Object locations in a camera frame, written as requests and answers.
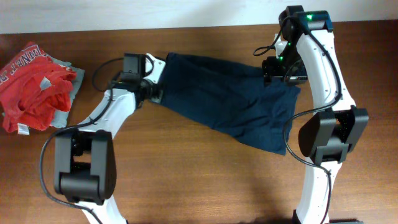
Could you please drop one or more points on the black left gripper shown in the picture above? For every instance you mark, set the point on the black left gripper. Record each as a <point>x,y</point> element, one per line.
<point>157,96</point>

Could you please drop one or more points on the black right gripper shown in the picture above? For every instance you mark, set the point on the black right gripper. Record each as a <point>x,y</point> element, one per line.
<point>270,70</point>

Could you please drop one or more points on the dark navy blue shorts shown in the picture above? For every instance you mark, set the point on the dark navy blue shorts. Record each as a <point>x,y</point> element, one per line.
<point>231,98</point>

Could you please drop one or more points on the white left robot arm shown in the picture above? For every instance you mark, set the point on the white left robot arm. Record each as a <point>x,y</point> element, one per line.
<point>85,170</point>

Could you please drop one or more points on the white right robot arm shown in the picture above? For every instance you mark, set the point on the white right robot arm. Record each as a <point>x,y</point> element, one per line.
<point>305,52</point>

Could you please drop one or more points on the red printed t-shirt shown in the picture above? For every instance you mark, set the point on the red printed t-shirt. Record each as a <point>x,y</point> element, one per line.
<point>33,88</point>

